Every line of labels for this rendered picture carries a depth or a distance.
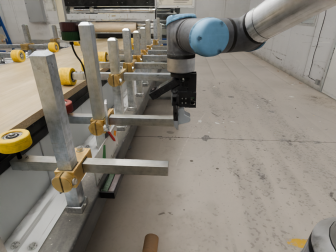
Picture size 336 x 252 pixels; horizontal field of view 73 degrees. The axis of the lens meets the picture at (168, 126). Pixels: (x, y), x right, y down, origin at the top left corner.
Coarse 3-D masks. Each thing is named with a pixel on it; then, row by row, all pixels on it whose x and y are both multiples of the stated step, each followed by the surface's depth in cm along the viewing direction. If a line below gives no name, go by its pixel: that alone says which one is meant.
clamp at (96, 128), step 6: (108, 114) 82; (90, 120) 78; (96, 120) 78; (102, 120) 77; (108, 120) 82; (90, 126) 76; (96, 126) 76; (102, 126) 77; (90, 132) 78; (96, 132) 78; (102, 132) 77
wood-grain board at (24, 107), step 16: (64, 48) 221; (80, 48) 221; (16, 64) 150; (64, 64) 150; (0, 80) 113; (16, 80) 113; (32, 80) 113; (80, 80) 113; (0, 96) 91; (16, 96) 91; (32, 96) 91; (64, 96) 94; (0, 112) 76; (16, 112) 76; (32, 112) 76; (0, 128) 65; (16, 128) 67
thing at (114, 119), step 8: (72, 120) 84; (80, 120) 84; (88, 120) 83; (112, 120) 83; (120, 120) 83; (128, 120) 82; (136, 120) 82; (144, 120) 82; (152, 120) 82; (160, 120) 82; (168, 120) 81
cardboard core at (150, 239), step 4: (148, 236) 127; (152, 236) 127; (156, 236) 129; (144, 240) 127; (148, 240) 125; (152, 240) 125; (156, 240) 127; (144, 244) 124; (148, 244) 123; (152, 244) 123; (156, 244) 125; (144, 248) 122; (148, 248) 121; (152, 248) 121; (156, 248) 123
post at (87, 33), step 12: (84, 24) 65; (84, 36) 67; (84, 48) 68; (96, 48) 71; (84, 60) 70; (96, 60) 71; (96, 72) 71; (96, 84) 73; (96, 96) 75; (96, 108) 76
